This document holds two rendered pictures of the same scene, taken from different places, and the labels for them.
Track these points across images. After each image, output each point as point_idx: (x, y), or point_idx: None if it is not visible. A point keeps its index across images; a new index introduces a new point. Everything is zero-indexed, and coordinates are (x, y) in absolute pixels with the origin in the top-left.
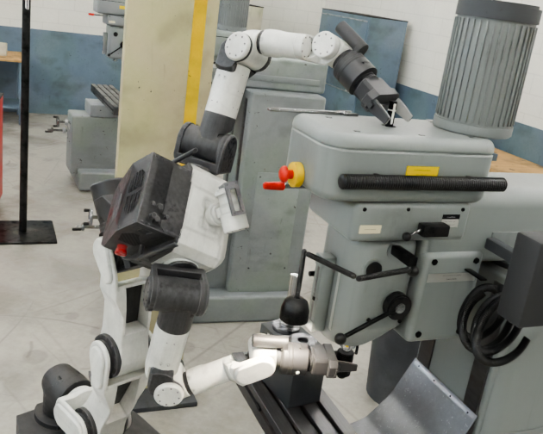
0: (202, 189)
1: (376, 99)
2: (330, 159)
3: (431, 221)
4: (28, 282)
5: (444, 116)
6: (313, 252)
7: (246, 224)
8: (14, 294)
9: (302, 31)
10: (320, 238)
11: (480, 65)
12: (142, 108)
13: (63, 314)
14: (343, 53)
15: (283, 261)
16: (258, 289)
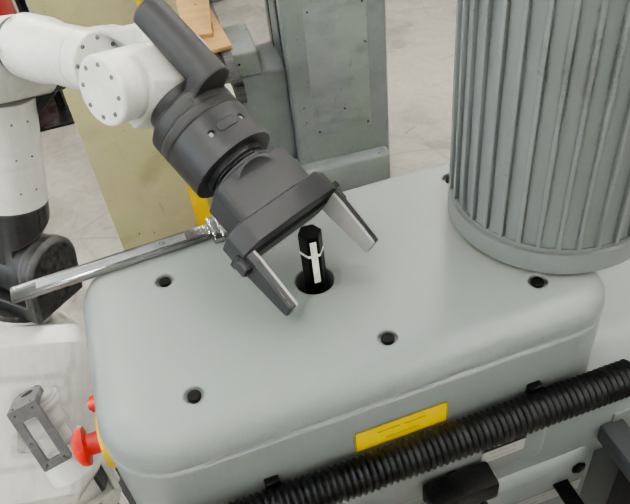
0: (4, 381)
1: (253, 253)
2: (136, 487)
3: (455, 466)
4: (70, 184)
5: (466, 210)
6: (417, 59)
7: (84, 468)
8: (55, 206)
9: None
10: (426, 33)
11: (544, 106)
12: (65, 3)
13: (112, 227)
14: (163, 103)
15: (364, 113)
16: (339, 153)
